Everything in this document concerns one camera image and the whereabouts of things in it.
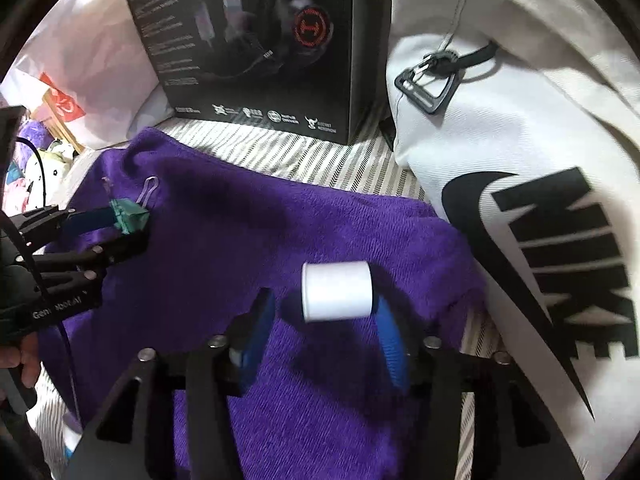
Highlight teal binder clip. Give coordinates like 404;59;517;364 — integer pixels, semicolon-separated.
102;176;160;235

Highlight white tape roll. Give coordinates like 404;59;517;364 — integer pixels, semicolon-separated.
302;261;373;323

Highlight white and blue cylinder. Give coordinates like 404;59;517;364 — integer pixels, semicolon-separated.
62;412;82;462

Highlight person's left hand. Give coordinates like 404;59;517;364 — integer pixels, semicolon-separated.
0;333;41;389

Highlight plush toys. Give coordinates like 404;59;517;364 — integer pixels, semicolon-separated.
2;120;77;216

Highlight purple towel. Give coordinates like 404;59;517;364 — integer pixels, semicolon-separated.
37;127;490;480

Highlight white Miniso plastic bag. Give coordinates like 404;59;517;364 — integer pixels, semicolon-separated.
1;0;172;150

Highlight striped bed cover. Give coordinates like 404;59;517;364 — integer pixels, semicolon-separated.
24;116;501;480

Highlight black headset box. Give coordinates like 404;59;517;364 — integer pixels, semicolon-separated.
127;0;388;144

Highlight grey Nike bag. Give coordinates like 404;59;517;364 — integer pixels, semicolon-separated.
386;0;639;479

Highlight black cable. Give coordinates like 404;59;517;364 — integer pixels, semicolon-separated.
0;136;84;426

